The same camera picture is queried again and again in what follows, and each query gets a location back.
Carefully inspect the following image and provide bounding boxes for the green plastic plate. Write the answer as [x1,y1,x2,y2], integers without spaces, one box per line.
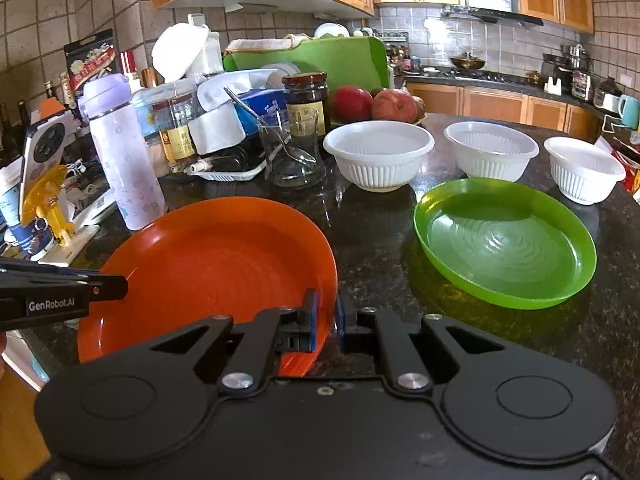
[413,177,598,310]

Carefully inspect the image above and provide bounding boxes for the white round container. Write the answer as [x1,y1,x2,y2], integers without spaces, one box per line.
[151,23,224,82]

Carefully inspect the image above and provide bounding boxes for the range hood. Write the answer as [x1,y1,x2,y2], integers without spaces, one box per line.
[442,3,545,29]

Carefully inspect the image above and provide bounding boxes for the purple water bottle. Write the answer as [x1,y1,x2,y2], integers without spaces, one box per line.
[79,73,167,232]

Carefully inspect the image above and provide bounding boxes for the metal spoon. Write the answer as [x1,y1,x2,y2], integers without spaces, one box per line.
[223,86,317,165]

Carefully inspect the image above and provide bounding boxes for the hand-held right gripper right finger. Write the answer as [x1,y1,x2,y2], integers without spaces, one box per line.
[337,292,506,393]

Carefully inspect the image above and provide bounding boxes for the gas stove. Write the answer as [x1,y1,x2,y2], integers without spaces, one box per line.
[421,67,512,84]

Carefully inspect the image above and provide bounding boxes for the orange plastic plate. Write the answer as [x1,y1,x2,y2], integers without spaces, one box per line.
[76,197,339,379]

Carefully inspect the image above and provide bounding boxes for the medium white ribbed bowl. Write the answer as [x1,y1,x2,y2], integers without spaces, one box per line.
[443,120,540,182]

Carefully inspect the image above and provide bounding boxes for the pale red apple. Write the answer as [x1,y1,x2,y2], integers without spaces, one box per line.
[370,88,419,124]

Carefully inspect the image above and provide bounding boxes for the black red snack package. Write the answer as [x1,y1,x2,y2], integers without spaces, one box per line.
[63,29,122,111]

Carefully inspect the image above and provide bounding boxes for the black kitchen appliance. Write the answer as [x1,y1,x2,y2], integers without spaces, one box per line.
[542,52,574,84]

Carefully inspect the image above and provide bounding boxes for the wooden lower cabinets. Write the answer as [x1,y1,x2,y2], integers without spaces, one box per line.
[404,82,601,144]

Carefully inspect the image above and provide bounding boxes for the dark wok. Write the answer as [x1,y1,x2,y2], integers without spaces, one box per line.
[449,52,487,71]

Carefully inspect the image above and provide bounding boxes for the dark sauce jar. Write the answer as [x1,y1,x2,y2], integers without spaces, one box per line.
[281,72,331,141]

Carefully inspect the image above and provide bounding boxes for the large white ribbed bowl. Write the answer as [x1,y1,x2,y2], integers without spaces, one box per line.
[323,120,435,194]

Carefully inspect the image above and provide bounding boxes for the clear glass cup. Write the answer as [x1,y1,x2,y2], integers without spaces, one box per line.
[257,108,329,191]

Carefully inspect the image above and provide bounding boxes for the white smartphone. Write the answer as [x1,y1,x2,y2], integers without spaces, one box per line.
[19,109,79,211]

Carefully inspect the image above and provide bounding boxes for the row of seasoning bottles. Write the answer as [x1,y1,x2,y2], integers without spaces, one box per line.
[387,42,422,74]

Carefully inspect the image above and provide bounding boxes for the grey white round lid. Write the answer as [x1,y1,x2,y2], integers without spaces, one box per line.
[252,61,302,92]

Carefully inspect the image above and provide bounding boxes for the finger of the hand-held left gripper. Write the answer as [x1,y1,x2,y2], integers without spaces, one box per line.
[0,257,129,302]

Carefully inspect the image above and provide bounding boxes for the blue tissue pack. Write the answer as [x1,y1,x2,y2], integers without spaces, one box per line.
[234,88,289,132]

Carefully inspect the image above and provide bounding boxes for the green cutting board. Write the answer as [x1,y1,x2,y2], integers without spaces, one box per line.
[223,35,394,92]

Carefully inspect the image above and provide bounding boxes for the teal mug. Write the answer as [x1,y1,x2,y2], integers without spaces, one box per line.
[618,93,640,130]

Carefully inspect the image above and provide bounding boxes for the small white ribbed bowl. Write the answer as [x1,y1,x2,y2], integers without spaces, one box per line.
[543,136,627,205]

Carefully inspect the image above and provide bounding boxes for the clear plastic container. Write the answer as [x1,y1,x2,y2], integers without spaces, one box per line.
[130,82,202,166]

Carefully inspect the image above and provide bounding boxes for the pile of red snack packets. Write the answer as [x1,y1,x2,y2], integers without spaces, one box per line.
[609,144,640,197]

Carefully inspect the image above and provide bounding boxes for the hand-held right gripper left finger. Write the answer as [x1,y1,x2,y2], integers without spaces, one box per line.
[150,289,319,392]

